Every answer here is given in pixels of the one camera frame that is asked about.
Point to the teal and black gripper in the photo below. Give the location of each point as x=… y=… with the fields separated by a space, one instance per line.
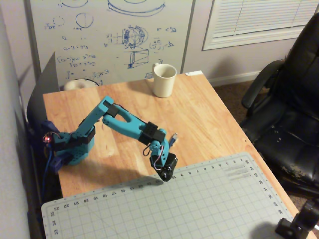
x=167 y=172

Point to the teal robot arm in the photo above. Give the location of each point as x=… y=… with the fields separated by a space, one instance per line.
x=119 y=124

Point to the grey gridded cutting mat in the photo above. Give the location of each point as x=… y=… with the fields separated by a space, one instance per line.
x=174 y=206

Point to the cream ceramic mug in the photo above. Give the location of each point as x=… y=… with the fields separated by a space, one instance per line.
x=163 y=81

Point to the blue table clamp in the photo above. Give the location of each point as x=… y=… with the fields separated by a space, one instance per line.
x=58 y=163
x=49 y=127

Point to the white tape roll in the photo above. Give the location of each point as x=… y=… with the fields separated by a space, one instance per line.
x=79 y=84

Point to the black leather office chair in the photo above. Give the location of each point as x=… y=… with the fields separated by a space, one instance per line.
x=289 y=119

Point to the whiteboard with blue drawings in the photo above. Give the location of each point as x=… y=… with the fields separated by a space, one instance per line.
x=112 y=37

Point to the white window blinds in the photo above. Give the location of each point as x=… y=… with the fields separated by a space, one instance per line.
x=259 y=20

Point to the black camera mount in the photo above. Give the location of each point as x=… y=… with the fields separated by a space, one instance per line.
x=297 y=221

